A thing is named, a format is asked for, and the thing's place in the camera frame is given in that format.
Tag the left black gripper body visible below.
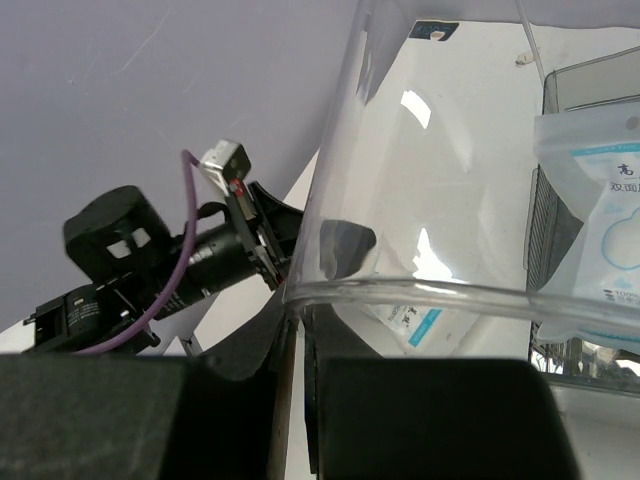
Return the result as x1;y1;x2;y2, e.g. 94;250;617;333
225;182;303;291

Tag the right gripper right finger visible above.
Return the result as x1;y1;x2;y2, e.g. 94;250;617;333
301;305;580;479

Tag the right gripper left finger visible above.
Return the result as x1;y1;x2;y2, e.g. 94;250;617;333
1;305;295;479

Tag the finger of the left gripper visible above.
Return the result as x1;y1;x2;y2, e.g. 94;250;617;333
319;219;377;280

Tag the clear acrylic makeup organizer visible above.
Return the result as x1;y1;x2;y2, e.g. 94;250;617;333
285;1;639;395

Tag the cotton pad pack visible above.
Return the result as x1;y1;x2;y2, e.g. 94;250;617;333
365;304;442;348
534;102;639;353

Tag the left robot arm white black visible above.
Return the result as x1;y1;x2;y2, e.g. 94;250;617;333
23;182;303;353

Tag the left blue table label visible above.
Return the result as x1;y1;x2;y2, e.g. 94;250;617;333
408;20;460;42

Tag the small white scrap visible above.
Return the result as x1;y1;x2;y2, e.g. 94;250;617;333
515;51;535;67

